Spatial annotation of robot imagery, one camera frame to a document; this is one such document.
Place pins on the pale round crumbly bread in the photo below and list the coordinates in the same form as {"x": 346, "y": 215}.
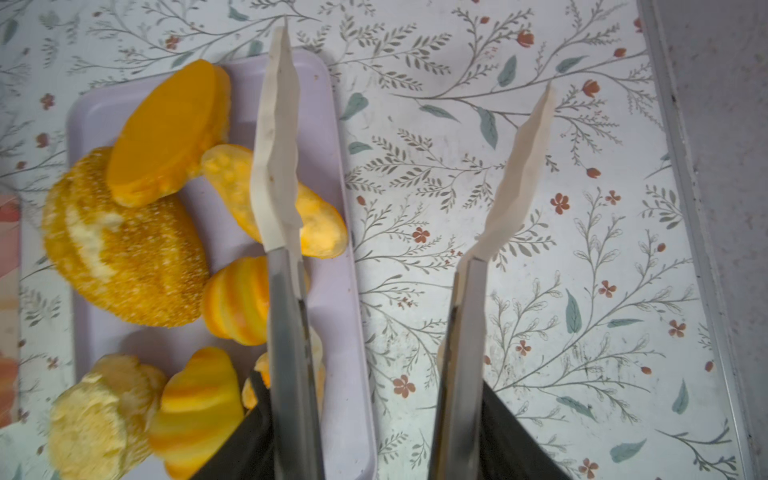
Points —
{"x": 99, "y": 427}

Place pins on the white paper bag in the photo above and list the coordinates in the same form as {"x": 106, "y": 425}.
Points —
{"x": 9, "y": 309}

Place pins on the yellow elongated bread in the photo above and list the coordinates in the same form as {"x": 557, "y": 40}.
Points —
{"x": 268, "y": 216}

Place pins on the orange round flat bread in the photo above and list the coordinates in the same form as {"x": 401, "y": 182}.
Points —
{"x": 161, "y": 145}

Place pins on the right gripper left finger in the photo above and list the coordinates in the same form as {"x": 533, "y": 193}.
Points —
{"x": 298, "y": 446}

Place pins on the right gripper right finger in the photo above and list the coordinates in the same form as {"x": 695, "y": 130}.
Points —
{"x": 475, "y": 434}

